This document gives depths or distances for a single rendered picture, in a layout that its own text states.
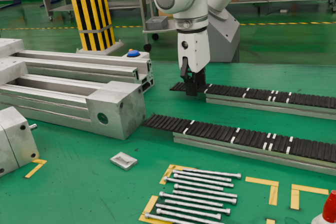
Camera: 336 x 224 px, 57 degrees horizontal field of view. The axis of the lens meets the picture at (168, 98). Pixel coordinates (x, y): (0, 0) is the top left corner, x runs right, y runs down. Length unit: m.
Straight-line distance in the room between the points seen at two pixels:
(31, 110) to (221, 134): 0.51
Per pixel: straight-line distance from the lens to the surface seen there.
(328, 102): 0.76
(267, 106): 0.77
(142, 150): 0.66
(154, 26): 3.84
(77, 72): 0.99
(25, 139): 0.70
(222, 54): 1.08
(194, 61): 0.74
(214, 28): 1.05
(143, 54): 1.05
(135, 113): 0.72
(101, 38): 4.09
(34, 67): 1.13
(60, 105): 0.79
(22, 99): 0.90
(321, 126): 0.73
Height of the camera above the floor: 1.16
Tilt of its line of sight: 26 degrees down
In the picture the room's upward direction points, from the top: 7 degrees counter-clockwise
